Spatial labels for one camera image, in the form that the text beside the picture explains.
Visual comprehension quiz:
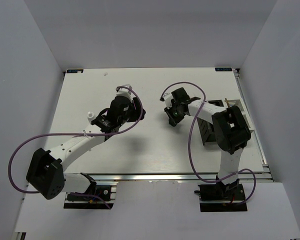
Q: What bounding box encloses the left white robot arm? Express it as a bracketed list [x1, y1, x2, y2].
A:
[26, 96, 146, 200]

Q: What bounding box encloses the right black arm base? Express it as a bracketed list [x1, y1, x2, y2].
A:
[194, 184, 248, 213]

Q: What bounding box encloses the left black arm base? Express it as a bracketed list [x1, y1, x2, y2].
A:
[63, 182, 115, 210]

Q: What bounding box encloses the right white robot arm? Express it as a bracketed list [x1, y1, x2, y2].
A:
[160, 87, 251, 200]

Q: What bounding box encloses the white bottle blue label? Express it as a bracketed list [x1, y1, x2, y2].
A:
[87, 111, 96, 123]

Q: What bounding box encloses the black slotted organizer box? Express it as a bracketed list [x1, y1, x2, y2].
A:
[196, 99, 225, 145]

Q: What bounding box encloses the right blue corner sticker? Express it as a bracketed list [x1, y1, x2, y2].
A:
[214, 67, 233, 72]

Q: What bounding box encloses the blue corner sticker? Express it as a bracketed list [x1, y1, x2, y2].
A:
[66, 69, 84, 74]
[214, 67, 233, 72]

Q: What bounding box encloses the white slotted organizer box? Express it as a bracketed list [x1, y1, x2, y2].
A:
[227, 98, 255, 133]

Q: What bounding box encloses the left blue corner sticker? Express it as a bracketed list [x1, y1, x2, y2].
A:
[66, 69, 84, 74]

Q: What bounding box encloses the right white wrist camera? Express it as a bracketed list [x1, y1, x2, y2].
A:
[159, 92, 174, 109]

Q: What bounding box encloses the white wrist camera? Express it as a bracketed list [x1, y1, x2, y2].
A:
[116, 84, 133, 102]
[159, 92, 174, 109]

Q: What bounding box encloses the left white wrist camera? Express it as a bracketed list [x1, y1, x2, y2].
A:
[116, 84, 133, 102]

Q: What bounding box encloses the aluminium table rail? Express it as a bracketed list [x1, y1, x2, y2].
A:
[64, 171, 276, 183]

